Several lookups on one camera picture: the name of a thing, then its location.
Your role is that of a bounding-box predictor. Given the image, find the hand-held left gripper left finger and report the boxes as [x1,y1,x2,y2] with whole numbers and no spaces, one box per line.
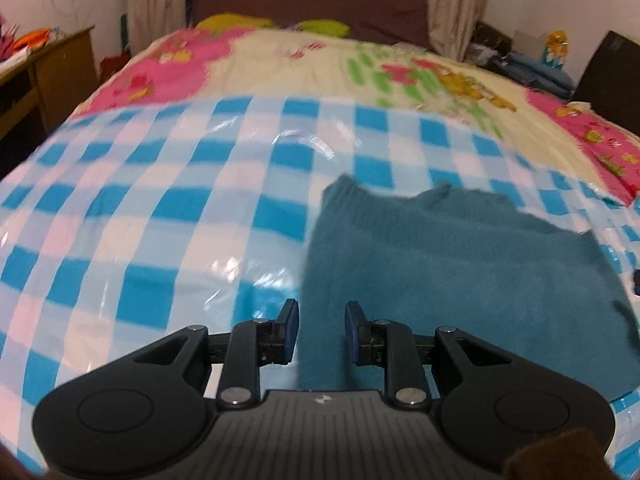
[132,299,302,407]

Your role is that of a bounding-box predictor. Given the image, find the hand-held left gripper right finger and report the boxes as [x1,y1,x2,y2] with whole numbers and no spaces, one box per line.
[344,301,517,407]

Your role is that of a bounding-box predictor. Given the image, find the blue sweater with white flowers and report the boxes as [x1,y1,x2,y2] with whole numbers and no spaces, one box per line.
[299,174,640,405]

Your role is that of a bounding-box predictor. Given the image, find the folded blue clothes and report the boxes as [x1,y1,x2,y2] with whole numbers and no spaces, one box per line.
[502,51,577,98]

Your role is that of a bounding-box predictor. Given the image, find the blue white checkered plastic sheet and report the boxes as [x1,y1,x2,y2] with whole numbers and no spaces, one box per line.
[0,94,640,480]

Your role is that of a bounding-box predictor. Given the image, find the brown fuzzy cloth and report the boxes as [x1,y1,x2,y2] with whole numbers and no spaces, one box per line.
[502,427,615,480]

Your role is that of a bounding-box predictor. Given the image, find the pink yellow cartoon printed bedsheet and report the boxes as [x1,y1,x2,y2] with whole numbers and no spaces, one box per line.
[72,26,640,207]

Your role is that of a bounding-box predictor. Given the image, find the green pillow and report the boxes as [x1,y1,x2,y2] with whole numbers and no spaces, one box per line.
[196,13,277,32]
[296,19,352,38]

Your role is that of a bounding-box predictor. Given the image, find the red cloth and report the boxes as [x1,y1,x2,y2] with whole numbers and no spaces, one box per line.
[99,52,132,82]

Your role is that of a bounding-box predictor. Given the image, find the brown bag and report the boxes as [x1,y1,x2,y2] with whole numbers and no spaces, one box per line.
[471,20,513,63]

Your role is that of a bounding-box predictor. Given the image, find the maroon bed headboard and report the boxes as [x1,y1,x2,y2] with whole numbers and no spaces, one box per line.
[192,0,437,55]

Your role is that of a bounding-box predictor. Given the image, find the white box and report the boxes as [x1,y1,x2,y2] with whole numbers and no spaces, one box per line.
[514,30,548,62]

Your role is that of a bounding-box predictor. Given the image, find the cream patterned curtain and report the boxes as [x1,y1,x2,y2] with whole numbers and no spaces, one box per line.
[426,0,495,62]
[127,0,195,58]

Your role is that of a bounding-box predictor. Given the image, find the wooden desk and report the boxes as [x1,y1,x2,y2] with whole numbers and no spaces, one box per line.
[0,26,100,143]

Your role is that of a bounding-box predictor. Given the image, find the yellow blue snack bag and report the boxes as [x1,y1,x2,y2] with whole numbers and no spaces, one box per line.
[542,30,572,68]

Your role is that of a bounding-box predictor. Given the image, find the dark wooden chair back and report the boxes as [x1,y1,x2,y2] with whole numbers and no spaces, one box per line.
[574,30,640,137]

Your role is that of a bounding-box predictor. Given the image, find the orange object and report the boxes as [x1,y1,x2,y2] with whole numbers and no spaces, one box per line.
[14,29,55,52]

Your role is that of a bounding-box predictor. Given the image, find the pink cloth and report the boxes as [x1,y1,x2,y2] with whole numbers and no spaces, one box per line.
[0,14,22,63]

